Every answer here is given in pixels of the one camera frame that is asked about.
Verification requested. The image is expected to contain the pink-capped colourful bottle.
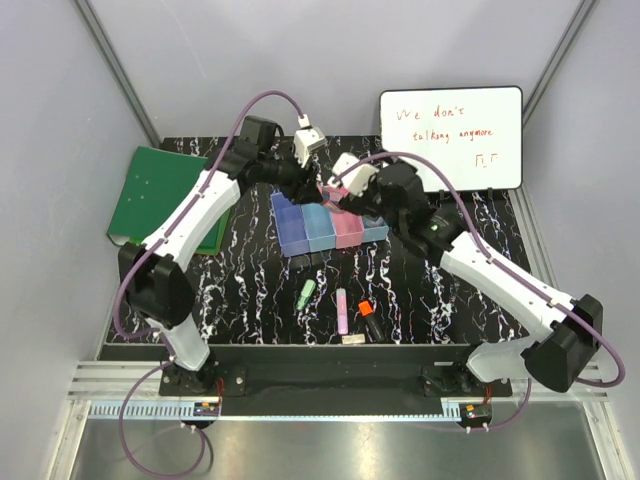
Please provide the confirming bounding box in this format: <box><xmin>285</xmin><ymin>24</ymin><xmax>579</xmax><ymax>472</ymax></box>
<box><xmin>318</xmin><ymin>184</ymin><xmax>349</xmax><ymax>204</ymax></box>

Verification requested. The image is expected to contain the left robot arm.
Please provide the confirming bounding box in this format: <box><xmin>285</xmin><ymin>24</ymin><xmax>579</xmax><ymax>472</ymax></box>
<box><xmin>115</xmin><ymin>116</ymin><xmax>326</xmax><ymax>396</ymax></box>

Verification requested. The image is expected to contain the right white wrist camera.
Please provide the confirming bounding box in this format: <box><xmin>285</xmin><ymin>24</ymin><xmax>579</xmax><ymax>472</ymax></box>
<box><xmin>328</xmin><ymin>153</ymin><xmax>379</xmax><ymax>196</ymax></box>

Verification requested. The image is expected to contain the purple cable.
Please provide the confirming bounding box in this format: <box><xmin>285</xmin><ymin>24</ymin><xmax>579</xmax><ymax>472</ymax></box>
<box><xmin>113</xmin><ymin>90</ymin><xmax>306</xmax><ymax>476</ymax></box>
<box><xmin>332</xmin><ymin>152</ymin><xmax>627</xmax><ymax>432</ymax></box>

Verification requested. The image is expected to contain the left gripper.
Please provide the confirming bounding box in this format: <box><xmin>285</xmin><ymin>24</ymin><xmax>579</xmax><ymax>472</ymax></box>
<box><xmin>259</xmin><ymin>145</ymin><xmax>323</xmax><ymax>206</ymax></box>

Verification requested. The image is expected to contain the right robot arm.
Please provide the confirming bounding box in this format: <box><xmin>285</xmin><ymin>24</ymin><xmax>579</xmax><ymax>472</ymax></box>
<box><xmin>332</xmin><ymin>154</ymin><xmax>603</xmax><ymax>397</ymax></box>

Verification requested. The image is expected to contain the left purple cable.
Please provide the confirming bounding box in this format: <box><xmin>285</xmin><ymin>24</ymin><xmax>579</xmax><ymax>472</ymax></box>
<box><xmin>113</xmin><ymin>90</ymin><xmax>306</xmax><ymax>476</ymax></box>

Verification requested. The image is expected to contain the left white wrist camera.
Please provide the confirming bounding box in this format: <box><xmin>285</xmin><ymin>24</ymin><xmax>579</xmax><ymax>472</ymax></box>
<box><xmin>293</xmin><ymin>114</ymin><xmax>326</xmax><ymax>169</ymax></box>

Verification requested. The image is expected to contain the light blue end bin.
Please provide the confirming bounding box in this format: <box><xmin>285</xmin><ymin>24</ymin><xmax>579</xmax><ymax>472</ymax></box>
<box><xmin>362</xmin><ymin>216</ymin><xmax>389</xmax><ymax>244</ymax></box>

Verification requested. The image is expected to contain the dark green binder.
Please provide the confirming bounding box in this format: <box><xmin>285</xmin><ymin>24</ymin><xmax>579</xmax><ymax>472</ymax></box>
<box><xmin>107</xmin><ymin>146</ymin><xmax>206</xmax><ymax>246</ymax></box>

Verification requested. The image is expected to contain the orange black marker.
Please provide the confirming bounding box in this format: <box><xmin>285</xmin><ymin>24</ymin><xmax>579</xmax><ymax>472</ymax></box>
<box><xmin>358</xmin><ymin>300</ymin><xmax>386</xmax><ymax>343</ymax></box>

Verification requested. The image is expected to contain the green highlighter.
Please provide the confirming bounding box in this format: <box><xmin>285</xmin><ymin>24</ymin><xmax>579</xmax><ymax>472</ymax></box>
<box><xmin>296</xmin><ymin>279</ymin><xmax>316</xmax><ymax>311</ymax></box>

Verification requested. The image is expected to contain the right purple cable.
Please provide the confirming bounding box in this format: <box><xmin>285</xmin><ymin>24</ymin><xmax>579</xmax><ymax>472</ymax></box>
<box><xmin>332</xmin><ymin>152</ymin><xmax>627</xmax><ymax>432</ymax></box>

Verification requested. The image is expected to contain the purple rectangular bin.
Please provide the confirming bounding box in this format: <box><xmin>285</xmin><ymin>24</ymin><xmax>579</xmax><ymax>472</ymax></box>
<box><xmin>270</xmin><ymin>192</ymin><xmax>310</xmax><ymax>257</ymax></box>

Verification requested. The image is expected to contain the light green folder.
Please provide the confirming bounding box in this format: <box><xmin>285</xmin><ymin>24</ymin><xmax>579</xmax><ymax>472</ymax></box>
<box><xmin>196</xmin><ymin>210</ymin><xmax>231</xmax><ymax>256</ymax></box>

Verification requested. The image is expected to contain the black marble mat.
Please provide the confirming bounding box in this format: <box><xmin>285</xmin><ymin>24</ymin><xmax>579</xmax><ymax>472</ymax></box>
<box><xmin>97</xmin><ymin>134</ymin><xmax>576</xmax><ymax>361</ymax></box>

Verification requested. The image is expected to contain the aluminium rail frame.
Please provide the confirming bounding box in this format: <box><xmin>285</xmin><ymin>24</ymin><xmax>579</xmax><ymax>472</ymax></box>
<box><xmin>48</xmin><ymin>362</ymin><xmax>639</xmax><ymax>479</ymax></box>

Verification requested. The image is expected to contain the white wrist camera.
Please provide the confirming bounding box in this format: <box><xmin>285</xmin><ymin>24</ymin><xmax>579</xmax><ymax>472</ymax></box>
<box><xmin>328</xmin><ymin>153</ymin><xmax>379</xmax><ymax>196</ymax></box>
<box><xmin>293</xmin><ymin>114</ymin><xmax>326</xmax><ymax>169</ymax></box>

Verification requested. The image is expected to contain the pink rectangular bin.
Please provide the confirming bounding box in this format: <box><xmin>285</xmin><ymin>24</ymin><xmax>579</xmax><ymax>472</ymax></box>
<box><xmin>331</xmin><ymin>213</ymin><xmax>364</xmax><ymax>249</ymax></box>

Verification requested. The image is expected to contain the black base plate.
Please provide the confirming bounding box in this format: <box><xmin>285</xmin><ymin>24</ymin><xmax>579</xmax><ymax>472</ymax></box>
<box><xmin>159</xmin><ymin>344</ymin><xmax>512</xmax><ymax>419</ymax></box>

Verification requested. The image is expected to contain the pink highlighter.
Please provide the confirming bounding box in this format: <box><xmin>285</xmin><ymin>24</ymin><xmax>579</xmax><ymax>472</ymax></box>
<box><xmin>336</xmin><ymin>288</ymin><xmax>349</xmax><ymax>336</ymax></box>

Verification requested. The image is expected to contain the white eraser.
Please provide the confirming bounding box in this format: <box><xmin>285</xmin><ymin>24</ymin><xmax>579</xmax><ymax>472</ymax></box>
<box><xmin>342</xmin><ymin>334</ymin><xmax>366</xmax><ymax>345</ymax></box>

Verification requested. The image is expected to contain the white dry-erase board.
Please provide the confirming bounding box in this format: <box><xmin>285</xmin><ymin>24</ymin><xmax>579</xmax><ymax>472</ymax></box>
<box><xmin>379</xmin><ymin>85</ymin><xmax>523</xmax><ymax>192</ymax></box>

